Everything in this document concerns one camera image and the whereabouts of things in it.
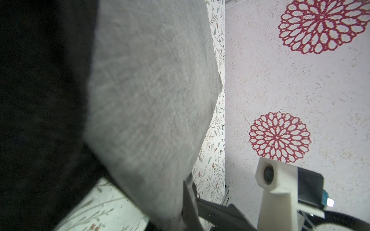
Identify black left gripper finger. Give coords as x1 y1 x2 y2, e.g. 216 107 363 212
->
182 183 256 231

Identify grey laptop bag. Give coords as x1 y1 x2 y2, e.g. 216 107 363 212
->
1 1 222 231

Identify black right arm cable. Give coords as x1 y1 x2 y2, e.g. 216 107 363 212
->
300 210 370 231

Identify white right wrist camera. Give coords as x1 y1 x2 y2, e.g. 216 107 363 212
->
255 157 334 231

